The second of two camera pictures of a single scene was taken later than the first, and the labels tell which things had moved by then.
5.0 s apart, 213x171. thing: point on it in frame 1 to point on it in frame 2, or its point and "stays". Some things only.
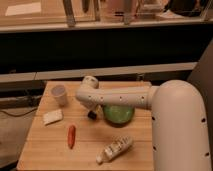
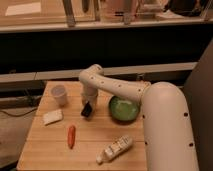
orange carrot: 71,136 stays
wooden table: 61,136 stays
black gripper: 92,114 to 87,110
